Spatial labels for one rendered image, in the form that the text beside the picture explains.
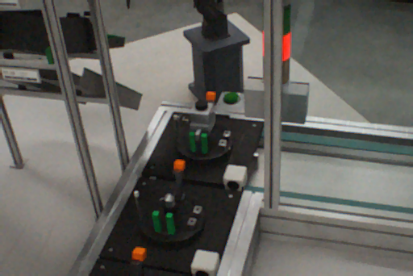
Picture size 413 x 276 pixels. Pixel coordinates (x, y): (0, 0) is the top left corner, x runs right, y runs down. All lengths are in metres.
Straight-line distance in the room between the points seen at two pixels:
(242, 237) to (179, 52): 0.95
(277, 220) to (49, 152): 0.69
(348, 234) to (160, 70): 0.91
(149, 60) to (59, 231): 0.78
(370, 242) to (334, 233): 0.08
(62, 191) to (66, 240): 0.17
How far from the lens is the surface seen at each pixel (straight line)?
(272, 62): 1.04
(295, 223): 1.27
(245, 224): 1.23
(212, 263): 1.12
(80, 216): 1.44
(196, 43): 1.64
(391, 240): 1.28
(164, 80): 1.86
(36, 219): 1.47
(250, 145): 1.40
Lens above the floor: 1.86
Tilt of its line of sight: 38 degrees down
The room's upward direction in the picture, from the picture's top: 4 degrees counter-clockwise
